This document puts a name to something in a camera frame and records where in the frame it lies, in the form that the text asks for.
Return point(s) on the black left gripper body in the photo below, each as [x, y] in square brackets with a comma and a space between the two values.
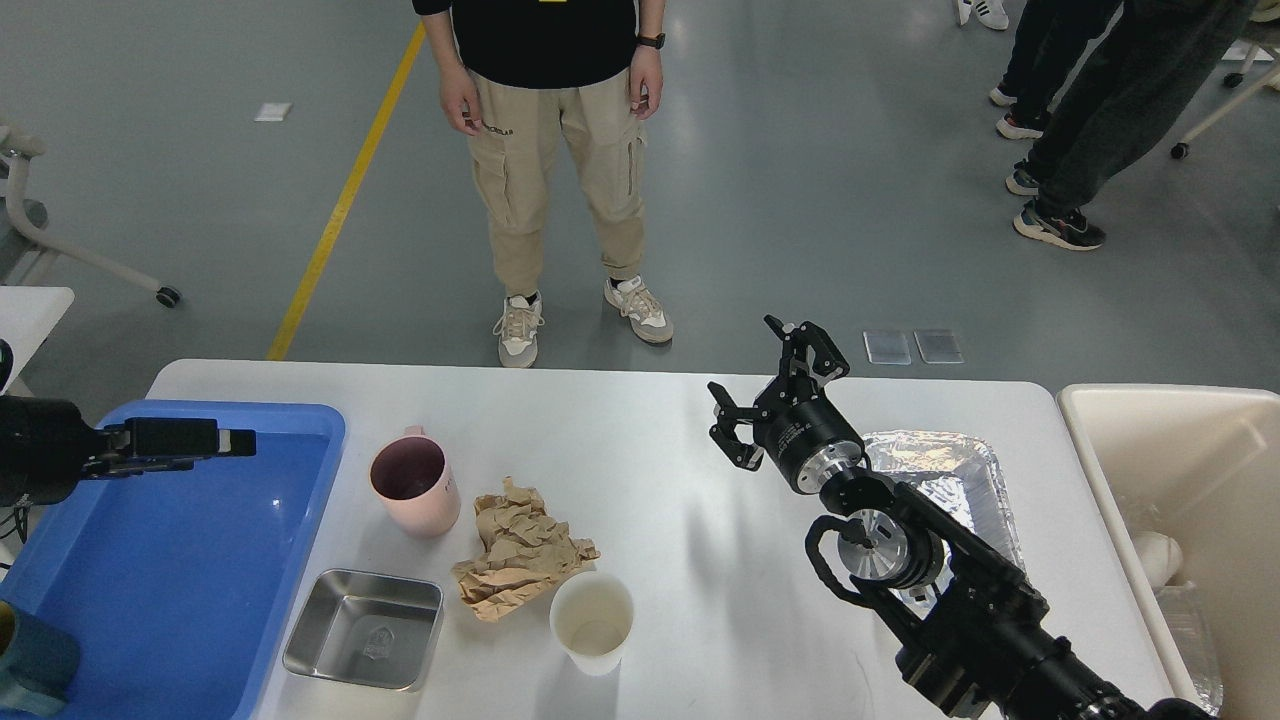
[47, 449]

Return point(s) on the square steel tray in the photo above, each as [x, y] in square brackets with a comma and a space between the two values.
[366, 628]

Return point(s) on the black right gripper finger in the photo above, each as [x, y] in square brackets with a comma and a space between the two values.
[809, 360]
[729, 417]

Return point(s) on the bystander in dark trousers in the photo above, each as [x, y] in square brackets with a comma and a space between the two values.
[1130, 91]

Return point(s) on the aluminium foil tray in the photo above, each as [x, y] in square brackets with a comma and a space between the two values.
[959, 473]

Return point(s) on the crumpled brown paper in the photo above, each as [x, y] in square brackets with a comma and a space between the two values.
[526, 552]

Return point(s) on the grey chair base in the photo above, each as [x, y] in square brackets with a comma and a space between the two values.
[19, 148]

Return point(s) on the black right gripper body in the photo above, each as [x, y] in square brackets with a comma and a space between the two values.
[810, 442]

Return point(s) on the clear plastic bottle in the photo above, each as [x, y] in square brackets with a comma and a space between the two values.
[1186, 617]

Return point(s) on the white paper cup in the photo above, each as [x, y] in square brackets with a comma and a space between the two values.
[591, 617]

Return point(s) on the blue plastic tray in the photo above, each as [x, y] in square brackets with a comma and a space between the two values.
[177, 584]

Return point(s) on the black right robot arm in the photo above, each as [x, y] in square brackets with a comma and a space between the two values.
[968, 620]

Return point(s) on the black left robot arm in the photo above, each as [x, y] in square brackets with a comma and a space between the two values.
[16, 522]

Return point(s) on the beige plastic bin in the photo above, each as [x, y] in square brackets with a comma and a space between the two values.
[1197, 464]

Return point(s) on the pink ribbed mug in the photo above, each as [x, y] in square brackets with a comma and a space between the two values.
[412, 477]

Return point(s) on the white side table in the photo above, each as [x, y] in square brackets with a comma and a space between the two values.
[28, 314]

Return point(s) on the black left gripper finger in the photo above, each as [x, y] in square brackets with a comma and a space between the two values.
[162, 444]

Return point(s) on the person in beige trousers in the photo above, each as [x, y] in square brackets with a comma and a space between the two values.
[521, 79]

